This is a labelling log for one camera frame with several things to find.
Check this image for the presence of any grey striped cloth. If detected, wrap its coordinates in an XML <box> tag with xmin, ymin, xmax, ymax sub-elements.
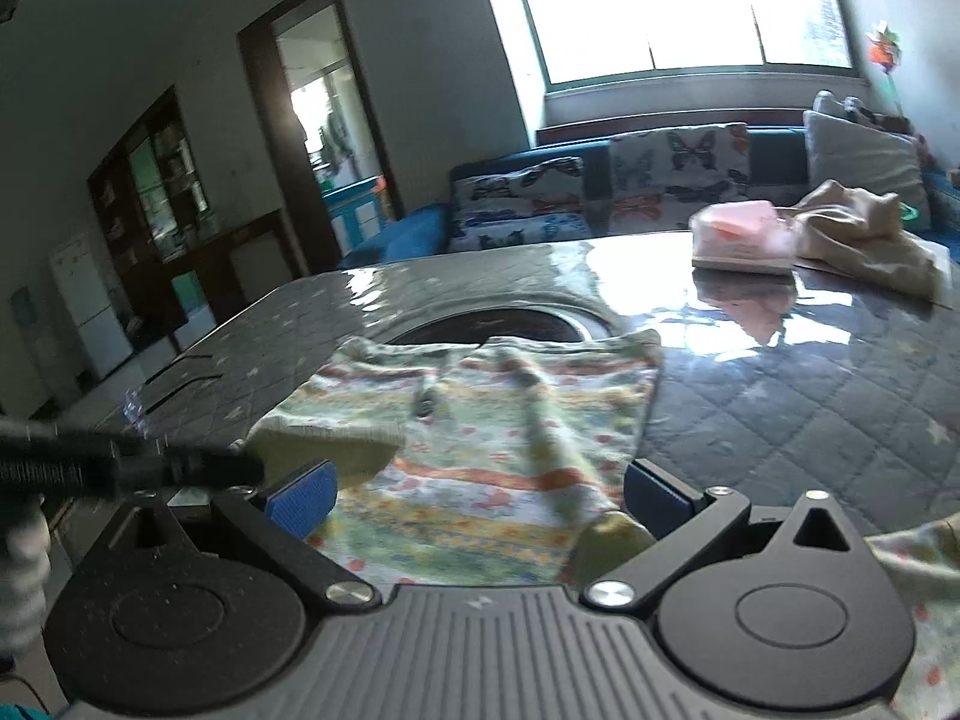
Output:
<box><xmin>0</xmin><ymin>502</ymin><xmax>52</xmax><ymax>653</ymax></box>

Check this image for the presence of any large butterfly print pillow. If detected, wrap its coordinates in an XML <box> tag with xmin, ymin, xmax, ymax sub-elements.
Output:
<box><xmin>607</xmin><ymin>122</ymin><xmax>751</xmax><ymax>235</ymax></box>

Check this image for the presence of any white refrigerator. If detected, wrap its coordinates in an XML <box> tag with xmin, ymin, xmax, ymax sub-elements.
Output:
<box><xmin>49</xmin><ymin>232</ymin><xmax>132</xmax><ymax>383</ymax></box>

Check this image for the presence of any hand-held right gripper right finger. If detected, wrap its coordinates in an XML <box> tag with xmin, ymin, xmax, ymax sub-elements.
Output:
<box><xmin>583</xmin><ymin>457</ymin><xmax>875</xmax><ymax>608</ymax></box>

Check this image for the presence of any blue sofa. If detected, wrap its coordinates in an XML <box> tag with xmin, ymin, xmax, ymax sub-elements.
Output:
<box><xmin>341</xmin><ymin>124</ymin><xmax>960</xmax><ymax>271</ymax></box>

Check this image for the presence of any dark wooden display cabinet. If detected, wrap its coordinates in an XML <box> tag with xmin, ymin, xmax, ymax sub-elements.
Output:
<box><xmin>86</xmin><ymin>86</ymin><xmax>301</xmax><ymax>331</ymax></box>

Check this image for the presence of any window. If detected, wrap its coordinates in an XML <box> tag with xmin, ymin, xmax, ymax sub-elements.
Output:
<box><xmin>510</xmin><ymin>0</ymin><xmax>856</xmax><ymax>87</ymax></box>

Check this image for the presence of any grey pillow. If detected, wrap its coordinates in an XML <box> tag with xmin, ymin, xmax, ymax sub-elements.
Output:
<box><xmin>802</xmin><ymin>109</ymin><xmax>935</xmax><ymax>230</ymax></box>

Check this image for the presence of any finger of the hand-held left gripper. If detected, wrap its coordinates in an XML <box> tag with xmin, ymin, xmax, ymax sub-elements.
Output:
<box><xmin>0</xmin><ymin>420</ymin><xmax>265</xmax><ymax>500</ymax></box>

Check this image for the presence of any round black induction cooktop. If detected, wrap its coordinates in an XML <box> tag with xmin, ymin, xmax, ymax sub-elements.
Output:
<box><xmin>382</xmin><ymin>300</ymin><xmax>623</xmax><ymax>350</ymax></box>

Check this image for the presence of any grey quilted tablecloth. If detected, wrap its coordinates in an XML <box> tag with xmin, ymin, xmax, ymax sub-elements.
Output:
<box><xmin>90</xmin><ymin>232</ymin><xmax>960</xmax><ymax>586</ymax></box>

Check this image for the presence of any dark wooden door frame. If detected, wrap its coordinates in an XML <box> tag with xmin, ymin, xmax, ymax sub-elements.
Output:
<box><xmin>238</xmin><ymin>0</ymin><xmax>398</xmax><ymax>278</ymax></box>

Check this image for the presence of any beige garment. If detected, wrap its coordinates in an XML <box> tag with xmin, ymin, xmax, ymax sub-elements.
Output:
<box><xmin>780</xmin><ymin>180</ymin><xmax>950</xmax><ymax>308</ymax></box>

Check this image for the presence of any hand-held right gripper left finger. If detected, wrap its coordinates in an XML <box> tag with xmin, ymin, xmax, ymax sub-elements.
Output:
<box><xmin>86</xmin><ymin>459</ymin><xmax>382</xmax><ymax>612</ymax></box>

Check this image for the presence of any colourful pinwheel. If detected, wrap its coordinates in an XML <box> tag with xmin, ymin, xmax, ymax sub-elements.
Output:
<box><xmin>866</xmin><ymin>19</ymin><xmax>905</xmax><ymax>113</ymax></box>

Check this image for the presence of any tissue pack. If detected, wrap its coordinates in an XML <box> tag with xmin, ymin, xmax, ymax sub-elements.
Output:
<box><xmin>688</xmin><ymin>199</ymin><xmax>797</xmax><ymax>275</ymax></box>

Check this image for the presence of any blue white cabinet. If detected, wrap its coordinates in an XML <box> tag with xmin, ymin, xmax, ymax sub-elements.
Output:
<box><xmin>322</xmin><ymin>176</ymin><xmax>395</xmax><ymax>256</ymax></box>

